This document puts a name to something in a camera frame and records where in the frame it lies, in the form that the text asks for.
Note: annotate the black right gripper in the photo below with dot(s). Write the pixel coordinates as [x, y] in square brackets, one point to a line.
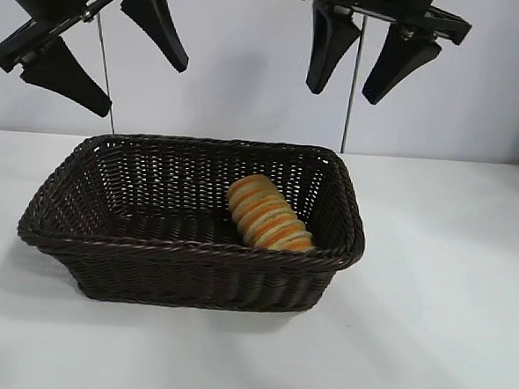
[385, 6]

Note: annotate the long striped bread roll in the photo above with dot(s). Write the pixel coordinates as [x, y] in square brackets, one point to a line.
[269, 217]

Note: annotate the dark brown wicker basket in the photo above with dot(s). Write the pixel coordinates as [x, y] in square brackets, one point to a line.
[193, 270]

